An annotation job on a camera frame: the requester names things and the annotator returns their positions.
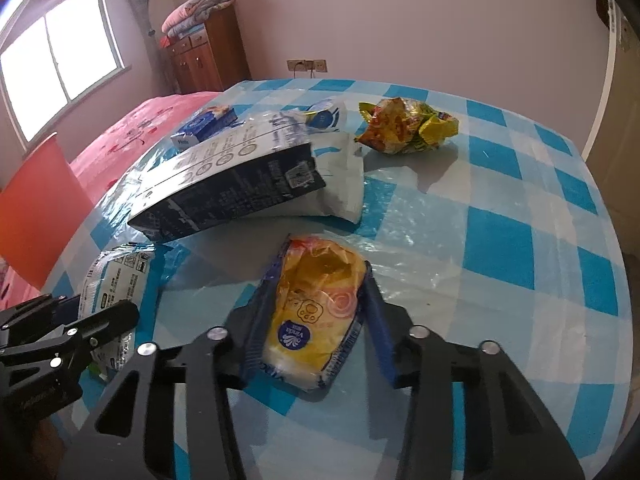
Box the white green wipes packet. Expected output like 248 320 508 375
78 243 160 382

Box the yellow Vinda tissue pack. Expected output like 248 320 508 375
262 236 368 392

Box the blue Vinda tissue pack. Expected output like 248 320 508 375
170 105 238 152

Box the black white carton box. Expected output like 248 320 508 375
127 110 326 243

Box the orange plastic trash bucket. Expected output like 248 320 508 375
0 134 93 289

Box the pink floral bed blanket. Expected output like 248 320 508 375
0 90 222 311

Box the blue white checkered tablecloth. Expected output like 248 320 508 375
44 78 634 479

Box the bright window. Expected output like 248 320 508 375
1 0 130 152

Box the yellow crumpled snack wrapper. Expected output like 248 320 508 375
355 96 459 155

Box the brown wooden cabinet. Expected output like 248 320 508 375
165 6 252 94

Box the crumpled clear plastic wrapper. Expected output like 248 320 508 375
292 98 347 132

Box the folded blankets stack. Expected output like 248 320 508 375
160 0 234 39

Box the grey checkered curtain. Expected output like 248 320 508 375
127 0 171 96

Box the wall socket strip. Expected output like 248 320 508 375
286 58 328 74

